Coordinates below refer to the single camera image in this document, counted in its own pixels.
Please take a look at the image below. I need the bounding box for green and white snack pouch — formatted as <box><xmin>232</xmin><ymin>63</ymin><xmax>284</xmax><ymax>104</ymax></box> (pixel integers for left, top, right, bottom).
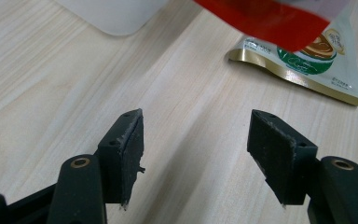
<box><xmin>226</xmin><ymin>0</ymin><xmax>358</xmax><ymax>107</ymax></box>

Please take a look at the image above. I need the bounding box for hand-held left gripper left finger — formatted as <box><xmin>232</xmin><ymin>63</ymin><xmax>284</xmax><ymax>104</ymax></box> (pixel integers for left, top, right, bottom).
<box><xmin>96</xmin><ymin>107</ymin><xmax>146</xmax><ymax>212</ymax></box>

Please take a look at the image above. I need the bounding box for red and black snack packet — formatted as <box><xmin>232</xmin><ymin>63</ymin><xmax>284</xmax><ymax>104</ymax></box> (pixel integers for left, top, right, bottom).
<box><xmin>192</xmin><ymin>0</ymin><xmax>332</xmax><ymax>53</ymax></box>

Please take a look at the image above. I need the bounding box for clear plastic container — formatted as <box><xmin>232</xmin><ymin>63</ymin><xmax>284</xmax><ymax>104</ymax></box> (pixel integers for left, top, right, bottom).
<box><xmin>53</xmin><ymin>0</ymin><xmax>170</xmax><ymax>37</ymax></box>

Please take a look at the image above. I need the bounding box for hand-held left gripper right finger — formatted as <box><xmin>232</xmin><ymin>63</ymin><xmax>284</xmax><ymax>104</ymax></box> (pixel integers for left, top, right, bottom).
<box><xmin>246</xmin><ymin>108</ymin><xmax>320</xmax><ymax>209</ymax></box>

